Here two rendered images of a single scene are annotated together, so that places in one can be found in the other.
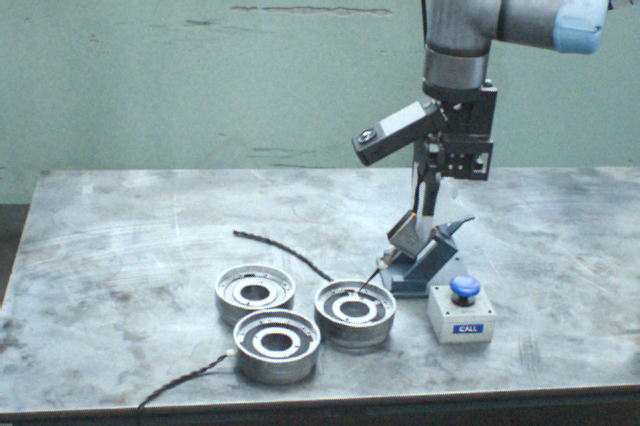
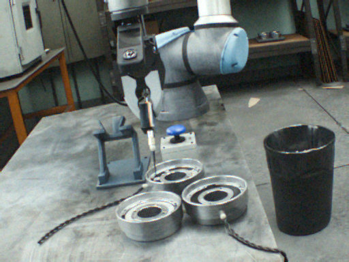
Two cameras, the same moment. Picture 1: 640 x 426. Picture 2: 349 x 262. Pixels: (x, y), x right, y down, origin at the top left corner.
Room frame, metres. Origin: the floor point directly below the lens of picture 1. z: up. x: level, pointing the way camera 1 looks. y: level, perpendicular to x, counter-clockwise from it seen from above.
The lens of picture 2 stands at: (0.78, 0.74, 1.18)
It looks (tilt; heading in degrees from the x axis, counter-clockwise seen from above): 18 degrees down; 283
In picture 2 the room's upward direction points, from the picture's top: 11 degrees counter-clockwise
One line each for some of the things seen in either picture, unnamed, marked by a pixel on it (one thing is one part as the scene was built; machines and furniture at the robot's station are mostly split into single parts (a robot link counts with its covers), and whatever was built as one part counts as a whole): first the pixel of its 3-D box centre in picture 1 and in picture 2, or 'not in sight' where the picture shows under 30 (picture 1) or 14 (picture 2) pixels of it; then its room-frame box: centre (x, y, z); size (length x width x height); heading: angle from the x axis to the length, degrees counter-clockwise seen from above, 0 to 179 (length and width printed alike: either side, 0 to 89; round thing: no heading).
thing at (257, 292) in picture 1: (254, 298); (150, 216); (0.99, 0.08, 0.82); 0.10 x 0.10 x 0.04
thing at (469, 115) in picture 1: (452, 128); (135, 39); (1.02, -0.15, 1.07); 0.09 x 0.08 x 0.12; 97
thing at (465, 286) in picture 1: (463, 296); (177, 138); (0.99, -0.19, 0.85); 0.04 x 0.04 x 0.05
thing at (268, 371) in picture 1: (276, 347); (216, 200); (0.89, 0.04, 0.82); 0.10 x 0.10 x 0.04
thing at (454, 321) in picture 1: (464, 312); (179, 149); (0.99, -0.20, 0.82); 0.08 x 0.07 x 0.05; 100
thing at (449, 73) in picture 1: (454, 64); (125, 0); (1.03, -0.14, 1.15); 0.08 x 0.08 x 0.05
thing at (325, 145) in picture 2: not in sight; (302, 181); (0.68, -1.21, 0.21); 0.34 x 0.34 x 0.43
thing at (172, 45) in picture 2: not in sight; (174, 53); (1.03, -0.54, 0.97); 0.13 x 0.12 x 0.14; 162
